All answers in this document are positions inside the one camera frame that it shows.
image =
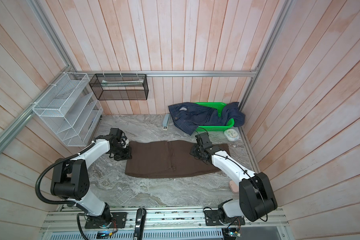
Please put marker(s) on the dark blue denim jeans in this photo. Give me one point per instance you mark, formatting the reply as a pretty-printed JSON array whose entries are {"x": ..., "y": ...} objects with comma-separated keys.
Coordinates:
[{"x": 189, "y": 116}]

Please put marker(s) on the black handle on rail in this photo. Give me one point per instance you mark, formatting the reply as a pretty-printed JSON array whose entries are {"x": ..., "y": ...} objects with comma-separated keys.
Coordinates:
[{"x": 139, "y": 223}]

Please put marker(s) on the white wire mesh shelf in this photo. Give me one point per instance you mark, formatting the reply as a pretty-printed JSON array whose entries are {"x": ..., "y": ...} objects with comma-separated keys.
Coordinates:
[{"x": 69, "y": 110}]

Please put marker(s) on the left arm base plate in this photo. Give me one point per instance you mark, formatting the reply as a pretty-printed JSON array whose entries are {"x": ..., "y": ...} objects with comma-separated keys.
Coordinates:
[{"x": 117, "y": 220}]

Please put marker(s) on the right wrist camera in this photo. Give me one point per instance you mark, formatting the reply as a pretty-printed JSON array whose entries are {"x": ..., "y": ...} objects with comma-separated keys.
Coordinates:
[{"x": 203, "y": 140}]

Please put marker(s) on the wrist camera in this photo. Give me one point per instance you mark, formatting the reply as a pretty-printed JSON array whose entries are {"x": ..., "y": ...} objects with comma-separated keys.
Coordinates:
[
  {"x": 117, "y": 136},
  {"x": 203, "y": 140}
]

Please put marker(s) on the black wire mesh basket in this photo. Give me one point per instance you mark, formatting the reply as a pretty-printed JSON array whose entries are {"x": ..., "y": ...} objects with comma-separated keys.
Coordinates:
[{"x": 114, "y": 87}]

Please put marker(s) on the green plastic basket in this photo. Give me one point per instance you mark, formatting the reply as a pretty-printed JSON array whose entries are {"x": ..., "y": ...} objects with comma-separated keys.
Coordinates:
[{"x": 219, "y": 107}]

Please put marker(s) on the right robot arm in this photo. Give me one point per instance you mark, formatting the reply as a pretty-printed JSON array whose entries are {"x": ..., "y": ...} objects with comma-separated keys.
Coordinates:
[{"x": 256, "y": 196}]

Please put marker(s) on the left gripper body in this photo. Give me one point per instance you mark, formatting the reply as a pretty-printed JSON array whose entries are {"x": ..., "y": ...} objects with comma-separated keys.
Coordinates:
[{"x": 121, "y": 153}]

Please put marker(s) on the brown trousers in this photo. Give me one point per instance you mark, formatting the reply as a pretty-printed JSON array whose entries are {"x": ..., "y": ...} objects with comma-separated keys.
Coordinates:
[{"x": 163, "y": 159}]

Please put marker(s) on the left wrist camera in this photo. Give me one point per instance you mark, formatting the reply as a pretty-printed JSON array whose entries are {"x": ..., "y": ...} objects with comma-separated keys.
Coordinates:
[{"x": 117, "y": 136}]

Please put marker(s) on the aluminium front rail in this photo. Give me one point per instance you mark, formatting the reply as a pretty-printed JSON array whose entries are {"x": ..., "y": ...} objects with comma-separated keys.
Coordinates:
[{"x": 160, "y": 218}]

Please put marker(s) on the white round clock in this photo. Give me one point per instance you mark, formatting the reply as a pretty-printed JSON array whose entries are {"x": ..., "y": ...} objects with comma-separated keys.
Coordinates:
[{"x": 231, "y": 134}]

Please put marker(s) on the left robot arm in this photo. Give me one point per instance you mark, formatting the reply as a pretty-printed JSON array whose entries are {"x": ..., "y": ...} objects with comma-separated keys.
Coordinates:
[{"x": 71, "y": 183}]

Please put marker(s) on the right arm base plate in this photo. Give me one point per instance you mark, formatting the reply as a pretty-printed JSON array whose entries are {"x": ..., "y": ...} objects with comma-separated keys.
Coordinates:
[{"x": 213, "y": 217}]

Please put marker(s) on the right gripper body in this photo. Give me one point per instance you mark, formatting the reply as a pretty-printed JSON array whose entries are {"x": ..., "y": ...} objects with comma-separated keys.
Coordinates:
[{"x": 197, "y": 151}]

